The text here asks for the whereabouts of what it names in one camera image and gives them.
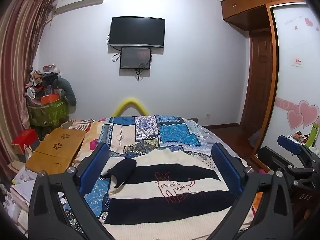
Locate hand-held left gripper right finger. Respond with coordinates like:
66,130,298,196
207,142,293,240

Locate black wall television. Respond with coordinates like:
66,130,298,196
108,16,166,48

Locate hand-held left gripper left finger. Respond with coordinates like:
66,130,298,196
28,142,118,240

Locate brown wooden door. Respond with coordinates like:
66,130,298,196
241,28,273,131

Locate red box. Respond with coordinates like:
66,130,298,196
11,129,40,156

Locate yellow foam tube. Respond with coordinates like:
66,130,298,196
113,97,148,117

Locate stack of papers and books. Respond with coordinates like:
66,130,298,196
0,162,68,238

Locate striped pillow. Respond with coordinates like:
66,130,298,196
60,119,94,132

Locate orange box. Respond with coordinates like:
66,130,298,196
41,94,61,105

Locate striped brown curtain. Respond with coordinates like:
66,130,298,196
0,0,56,180

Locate green printed storage bag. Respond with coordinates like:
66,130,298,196
27,99,69,128

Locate green bottle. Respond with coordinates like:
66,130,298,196
307,124,320,148

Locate pile of clutter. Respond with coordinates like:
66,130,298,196
24,64,62,101

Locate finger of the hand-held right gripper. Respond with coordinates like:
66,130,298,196
257,146,307,181
277,135,320,187

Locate small black wall monitor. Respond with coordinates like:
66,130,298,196
119,47,152,70

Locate blue patchwork quilt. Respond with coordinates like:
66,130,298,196
64,115,248,233

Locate orange and yellow fleece blanket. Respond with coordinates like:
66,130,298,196
249,191,266,222

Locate wooden lap desk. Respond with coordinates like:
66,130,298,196
25,127,87,178

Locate floral cream blanket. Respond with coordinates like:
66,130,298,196
74,120,106,166

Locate black and white striped sweater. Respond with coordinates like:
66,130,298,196
101,148,253,240

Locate wooden overhead cabinet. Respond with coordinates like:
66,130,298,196
221,0,304,31

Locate grey-green plush toy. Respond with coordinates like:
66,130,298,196
54,76,77,113

